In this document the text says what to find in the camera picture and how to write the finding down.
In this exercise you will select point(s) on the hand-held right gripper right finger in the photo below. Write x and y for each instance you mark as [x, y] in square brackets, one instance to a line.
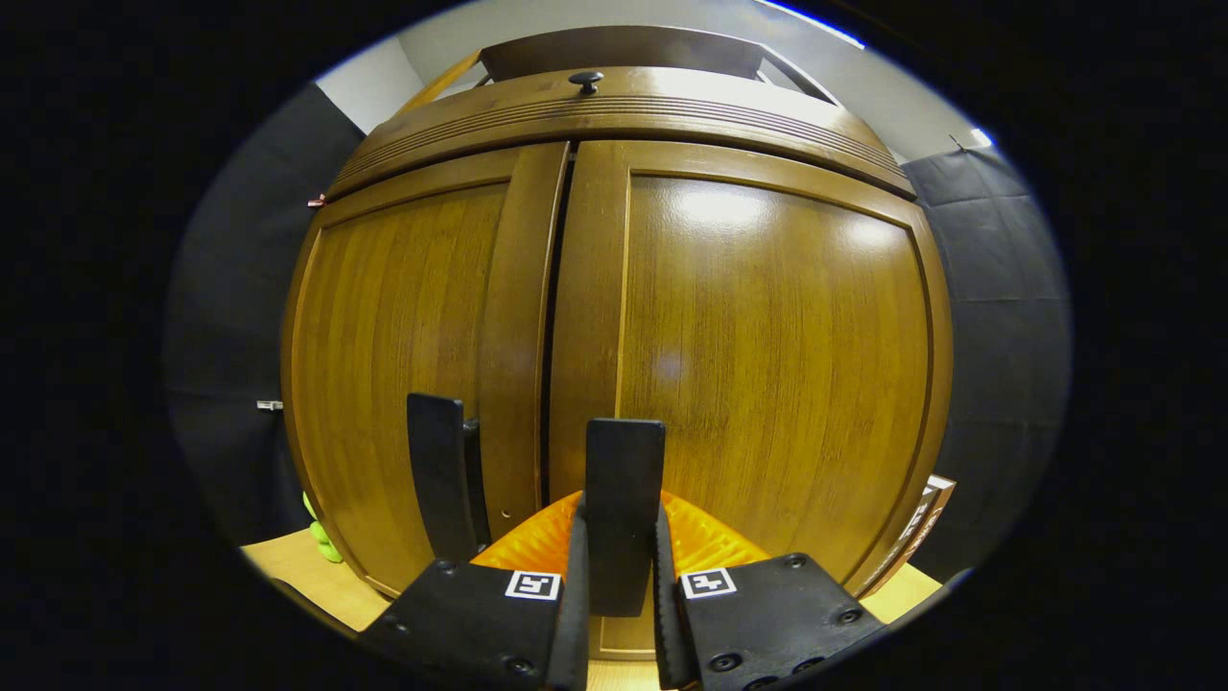
[672, 624]

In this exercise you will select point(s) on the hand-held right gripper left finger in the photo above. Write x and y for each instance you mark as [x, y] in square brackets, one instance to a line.
[573, 614]

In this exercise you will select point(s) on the wooden cabinet door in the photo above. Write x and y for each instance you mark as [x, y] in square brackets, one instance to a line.
[393, 336]
[777, 365]

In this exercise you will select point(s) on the wooden double-door shoe cabinet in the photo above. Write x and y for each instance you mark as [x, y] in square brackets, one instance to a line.
[624, 48]

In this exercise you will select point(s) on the wooden cabinet drawer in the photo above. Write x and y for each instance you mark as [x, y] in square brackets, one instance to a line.
[672, 110]

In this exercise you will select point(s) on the white spine book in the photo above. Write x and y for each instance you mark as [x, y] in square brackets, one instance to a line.
[907, 542]

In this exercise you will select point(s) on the green frog toy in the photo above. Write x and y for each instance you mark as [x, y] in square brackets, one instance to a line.
[324, 542]

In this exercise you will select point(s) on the black backdrop cloth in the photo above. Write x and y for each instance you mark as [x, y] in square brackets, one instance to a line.
[245, 288]
[1007, 317]

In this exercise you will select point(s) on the black round drawer knob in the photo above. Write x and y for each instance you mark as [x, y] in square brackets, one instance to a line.
[586, 81]

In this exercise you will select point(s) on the small ceiling light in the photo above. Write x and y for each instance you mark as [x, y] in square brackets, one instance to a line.
[980, 138]

